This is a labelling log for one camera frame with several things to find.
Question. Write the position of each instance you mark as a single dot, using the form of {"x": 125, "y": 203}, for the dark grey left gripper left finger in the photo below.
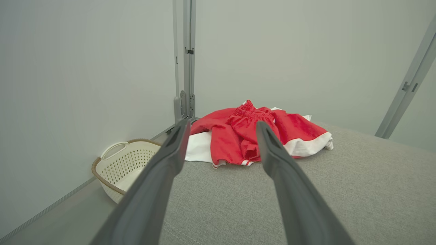
{"x": 150, "y": 190}

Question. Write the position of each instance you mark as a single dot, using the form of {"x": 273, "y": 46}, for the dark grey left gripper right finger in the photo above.
{"x": 296, "y": 204}

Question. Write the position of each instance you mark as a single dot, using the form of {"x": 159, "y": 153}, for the red shorts with white band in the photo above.
{"x": 299, "y": 129}

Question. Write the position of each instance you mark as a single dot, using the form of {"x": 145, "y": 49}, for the red shirt with white sleeves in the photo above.
{"x": 221, "y": 143}

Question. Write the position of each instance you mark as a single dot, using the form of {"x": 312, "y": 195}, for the cream perforated laundry basket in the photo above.
{"x": 115, "y": 170}

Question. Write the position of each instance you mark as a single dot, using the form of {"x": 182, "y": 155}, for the grey fabric sofa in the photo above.
{"x": 340, "y": 190}

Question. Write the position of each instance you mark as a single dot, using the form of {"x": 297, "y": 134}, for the grey frame post with brackets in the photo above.
{"x": 187, "y": 68}

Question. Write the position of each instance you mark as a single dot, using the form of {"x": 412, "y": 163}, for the grey slanted frame post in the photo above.
{"x": 408, "y": 81}

